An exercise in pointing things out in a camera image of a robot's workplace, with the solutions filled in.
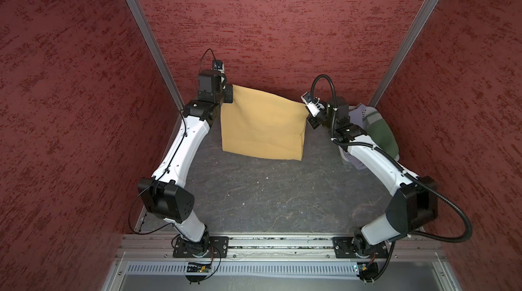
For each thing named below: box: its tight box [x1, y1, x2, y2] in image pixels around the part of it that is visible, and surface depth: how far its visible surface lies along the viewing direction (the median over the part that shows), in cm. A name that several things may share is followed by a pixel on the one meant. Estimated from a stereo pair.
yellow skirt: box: [220, 84, 310, 161], surface depth 87 cm
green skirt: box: [366, 118, 399, 160], surface depth 101 cm
